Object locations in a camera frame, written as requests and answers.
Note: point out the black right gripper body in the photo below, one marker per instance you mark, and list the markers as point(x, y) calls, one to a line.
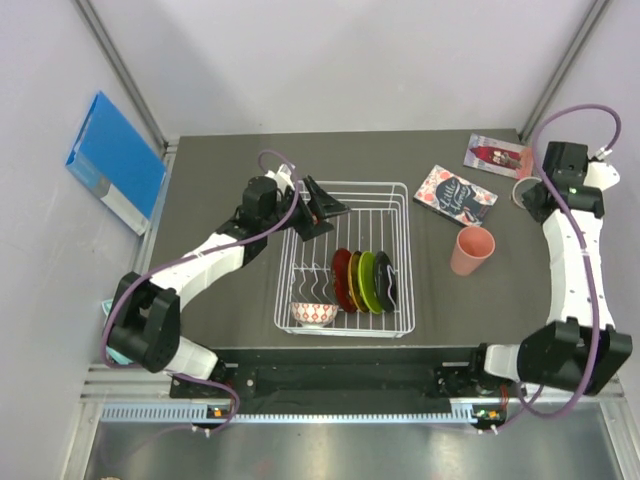
point(528, 198)

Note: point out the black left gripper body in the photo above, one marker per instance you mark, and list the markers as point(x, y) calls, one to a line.
point(302, 219)

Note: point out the pink plastic cup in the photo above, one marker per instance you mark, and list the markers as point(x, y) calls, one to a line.
point(473, 246)

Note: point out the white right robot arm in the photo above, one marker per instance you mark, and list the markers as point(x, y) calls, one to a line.
point(579, 345)

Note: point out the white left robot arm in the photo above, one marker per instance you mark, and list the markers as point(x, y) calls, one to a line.
point(144, 324)

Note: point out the red plate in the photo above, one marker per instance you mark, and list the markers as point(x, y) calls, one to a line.
point(339, 271)

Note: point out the red purple book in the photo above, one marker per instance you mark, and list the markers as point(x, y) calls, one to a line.
point(498, 157)

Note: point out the yellow plate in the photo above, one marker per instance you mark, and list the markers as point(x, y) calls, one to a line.
point(353, 282)

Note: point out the lime green plate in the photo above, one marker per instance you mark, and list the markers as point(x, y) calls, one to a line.
point(366, 281)

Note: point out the red patterned white bowl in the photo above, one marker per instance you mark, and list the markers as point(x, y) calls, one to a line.
point(313, 315)

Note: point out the Little Women book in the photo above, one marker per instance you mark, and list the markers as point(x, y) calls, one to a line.
point(454, 198)

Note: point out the black plate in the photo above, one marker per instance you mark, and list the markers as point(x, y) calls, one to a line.
point(385, 282)

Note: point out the blue folder box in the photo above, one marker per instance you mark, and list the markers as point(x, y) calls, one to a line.
point(115, 163)

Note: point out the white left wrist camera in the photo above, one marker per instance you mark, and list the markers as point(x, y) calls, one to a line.
point(283, 177)

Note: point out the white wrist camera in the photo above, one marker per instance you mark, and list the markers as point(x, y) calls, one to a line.
point(283, 177)
point(600, 173)

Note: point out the white wire dish rack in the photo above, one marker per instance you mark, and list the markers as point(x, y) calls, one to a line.
point(378, 221)

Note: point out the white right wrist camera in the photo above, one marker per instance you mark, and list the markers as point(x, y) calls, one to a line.
point(600, 173)

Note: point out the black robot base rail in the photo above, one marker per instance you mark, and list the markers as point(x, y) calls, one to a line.
point(431, 372)

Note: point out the grey slotted cable duct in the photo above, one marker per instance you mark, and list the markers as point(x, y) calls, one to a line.
point(459, 413)

